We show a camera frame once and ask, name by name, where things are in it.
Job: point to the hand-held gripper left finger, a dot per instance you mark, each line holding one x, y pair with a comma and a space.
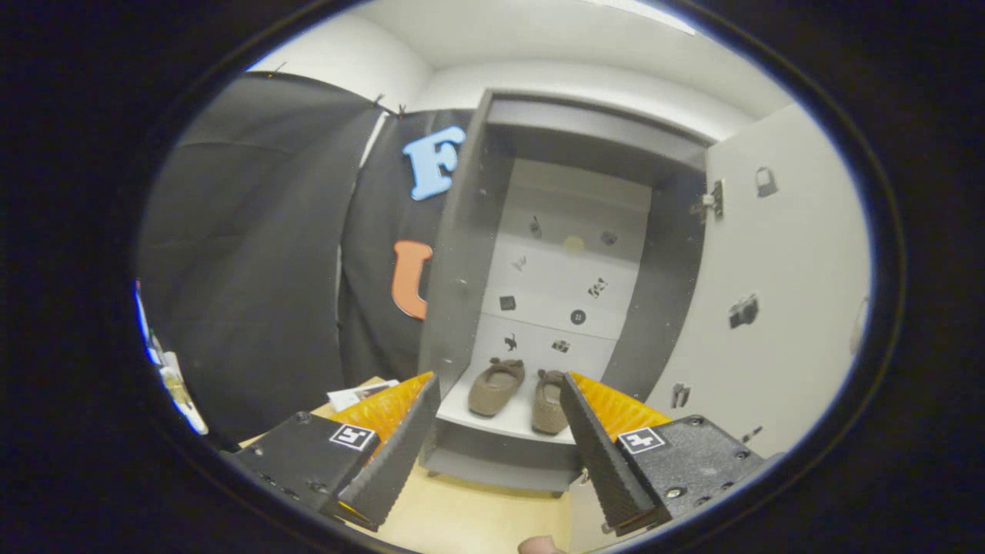
400, 462

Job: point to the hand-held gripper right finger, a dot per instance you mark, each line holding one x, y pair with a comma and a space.
604, 469

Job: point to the brown fuzzy shoe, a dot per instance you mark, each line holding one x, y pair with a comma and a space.
492, 388
548, 408

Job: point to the grey shoe cabinet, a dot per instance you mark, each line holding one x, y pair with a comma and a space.
454, 269

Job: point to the metal door hinge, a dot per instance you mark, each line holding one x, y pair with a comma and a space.
716, 200

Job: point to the blurred white and blue clutter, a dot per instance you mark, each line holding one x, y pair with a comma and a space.
181, 392

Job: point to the black backdrop cloth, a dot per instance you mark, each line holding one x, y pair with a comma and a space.
254, 269

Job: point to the long ceiling light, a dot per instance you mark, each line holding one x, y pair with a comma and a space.
654, 14

